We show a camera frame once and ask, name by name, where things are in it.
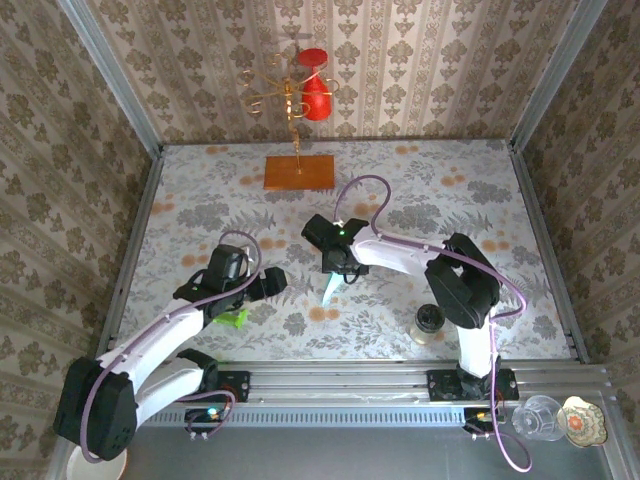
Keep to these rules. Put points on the light blue cloth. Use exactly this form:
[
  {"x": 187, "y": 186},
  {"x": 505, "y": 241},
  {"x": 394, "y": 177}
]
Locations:
[{"x": 331, "y": 296}]

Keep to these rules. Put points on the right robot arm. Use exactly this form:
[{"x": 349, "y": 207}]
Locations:
[{"x": 465, "y": 285}]

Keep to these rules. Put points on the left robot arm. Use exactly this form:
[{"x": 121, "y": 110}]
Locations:
[{"x": 150, "y": 340}]

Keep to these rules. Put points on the green plastic pencil sharpener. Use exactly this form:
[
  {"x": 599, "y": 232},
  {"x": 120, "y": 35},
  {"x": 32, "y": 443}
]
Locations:
[{"x": 237, "y": 318}]

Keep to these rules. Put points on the glass jar with black lid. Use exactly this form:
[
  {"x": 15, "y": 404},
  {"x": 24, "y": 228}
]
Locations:
[{"x": 427, "y": 320}]

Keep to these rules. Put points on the floral patterned table cover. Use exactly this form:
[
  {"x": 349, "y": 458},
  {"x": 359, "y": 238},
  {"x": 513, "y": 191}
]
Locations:
[{"x": 450, "y": 165}]

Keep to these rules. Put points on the small black controller board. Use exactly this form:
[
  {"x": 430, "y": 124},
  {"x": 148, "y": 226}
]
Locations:
[
  {"x": 472, "y": 415},
  {"x": 200, "y": 415}
]

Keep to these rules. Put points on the red wine glass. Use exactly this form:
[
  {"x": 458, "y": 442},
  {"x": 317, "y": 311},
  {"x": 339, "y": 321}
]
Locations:
[{"x": 316, "y": 102}]

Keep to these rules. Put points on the white bowl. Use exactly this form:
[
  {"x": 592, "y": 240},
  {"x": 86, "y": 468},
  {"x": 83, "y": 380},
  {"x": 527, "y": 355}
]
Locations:
[{"x": 107, "y": 471}]

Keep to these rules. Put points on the clear glass cup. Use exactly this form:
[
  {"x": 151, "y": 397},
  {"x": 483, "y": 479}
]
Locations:
[{"x": 535, "y": 420}]

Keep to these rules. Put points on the patterned scalloped small dish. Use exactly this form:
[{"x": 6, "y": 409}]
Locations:
[{"x": 582, "y": 422}]

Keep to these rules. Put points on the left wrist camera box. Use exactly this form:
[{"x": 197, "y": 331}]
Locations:
[{"x": 247, "y": 260}]

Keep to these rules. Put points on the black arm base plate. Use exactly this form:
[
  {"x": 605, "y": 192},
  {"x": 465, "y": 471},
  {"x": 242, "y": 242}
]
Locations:
[
  {"x": 242, "y": 385},
  {"x": 437, "y": 387}
]

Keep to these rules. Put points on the aluminium table side rail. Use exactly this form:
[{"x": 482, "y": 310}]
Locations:
[
  {"x": 139, "y": 220},
  {"x": 539, "y": 225}
]

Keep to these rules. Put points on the aluminium front rail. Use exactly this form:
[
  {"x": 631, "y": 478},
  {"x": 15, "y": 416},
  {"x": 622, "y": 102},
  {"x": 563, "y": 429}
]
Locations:
[{"x": 340, "y": 382}]

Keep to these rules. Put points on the aluminium frame post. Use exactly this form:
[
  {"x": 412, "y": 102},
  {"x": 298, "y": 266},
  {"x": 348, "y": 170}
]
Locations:
[
  {"x": 556, "y": 75},
  {"x": 111, "y": 75}
]

